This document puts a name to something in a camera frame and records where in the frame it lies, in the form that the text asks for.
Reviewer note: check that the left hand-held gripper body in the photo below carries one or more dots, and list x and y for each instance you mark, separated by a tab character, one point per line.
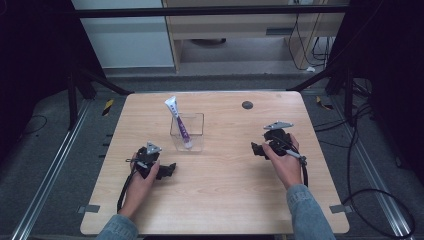
151	156

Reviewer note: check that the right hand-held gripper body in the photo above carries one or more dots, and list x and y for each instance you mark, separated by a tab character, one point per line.
278	136

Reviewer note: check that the clear plastic box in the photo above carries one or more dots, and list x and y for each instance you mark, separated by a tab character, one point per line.
195	133

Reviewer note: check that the white and purple toothpaste tube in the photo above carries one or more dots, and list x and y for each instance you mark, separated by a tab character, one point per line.
180	125

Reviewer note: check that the person's right hand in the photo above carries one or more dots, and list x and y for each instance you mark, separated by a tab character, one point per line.
286	170

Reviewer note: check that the person's left hand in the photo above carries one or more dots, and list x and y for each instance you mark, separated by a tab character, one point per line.
138	191

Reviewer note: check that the dark round table grommet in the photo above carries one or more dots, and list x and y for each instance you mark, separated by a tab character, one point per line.
247	105

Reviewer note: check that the yellow and black tape strip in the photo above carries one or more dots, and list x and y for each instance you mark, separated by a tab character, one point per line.
107	107
324	104

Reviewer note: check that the white plug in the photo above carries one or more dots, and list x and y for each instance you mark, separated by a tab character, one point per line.
310	69

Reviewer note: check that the black metal stand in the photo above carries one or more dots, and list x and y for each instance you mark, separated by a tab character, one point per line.
348	96
72	100

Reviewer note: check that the white cabinet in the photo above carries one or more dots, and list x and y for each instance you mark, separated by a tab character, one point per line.
126	43

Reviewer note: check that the light wooden desk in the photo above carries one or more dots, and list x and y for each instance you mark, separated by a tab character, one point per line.
233	26

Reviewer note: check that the black curtain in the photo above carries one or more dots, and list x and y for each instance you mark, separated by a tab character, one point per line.
393	83
36	66

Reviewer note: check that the grey metal table bracket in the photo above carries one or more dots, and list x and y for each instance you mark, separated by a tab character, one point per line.
89	209
340	209

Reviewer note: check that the aluminium floor rail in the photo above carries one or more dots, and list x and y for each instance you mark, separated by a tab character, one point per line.
373	173
50	173

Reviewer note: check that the black horizontal frame bar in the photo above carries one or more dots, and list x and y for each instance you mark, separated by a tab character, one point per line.
200	11

